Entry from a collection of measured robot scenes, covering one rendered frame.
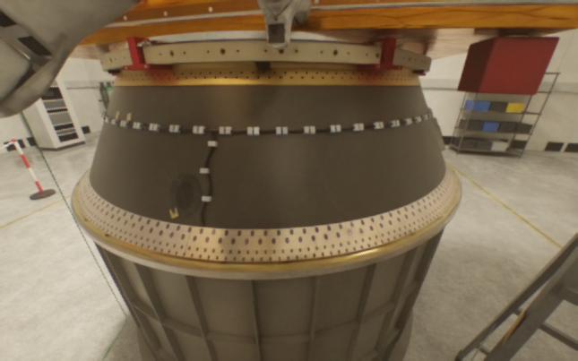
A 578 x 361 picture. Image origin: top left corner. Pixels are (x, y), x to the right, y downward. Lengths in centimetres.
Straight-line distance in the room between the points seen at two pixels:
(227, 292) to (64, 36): 67
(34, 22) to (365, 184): 70
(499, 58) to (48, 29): 90
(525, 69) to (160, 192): 108
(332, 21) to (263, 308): 88
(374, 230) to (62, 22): 74
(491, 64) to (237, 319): 108
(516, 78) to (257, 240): 84
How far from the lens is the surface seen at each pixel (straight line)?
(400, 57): 88
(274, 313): 83
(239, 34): 73
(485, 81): 84
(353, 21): 72
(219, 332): 98
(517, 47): 87
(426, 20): 74
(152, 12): 93
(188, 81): 77
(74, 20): 38
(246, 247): 62
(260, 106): 66
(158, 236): 75
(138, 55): 84
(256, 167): 62
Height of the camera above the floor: 162
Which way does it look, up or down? 25 degrees down
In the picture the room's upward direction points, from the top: straight up
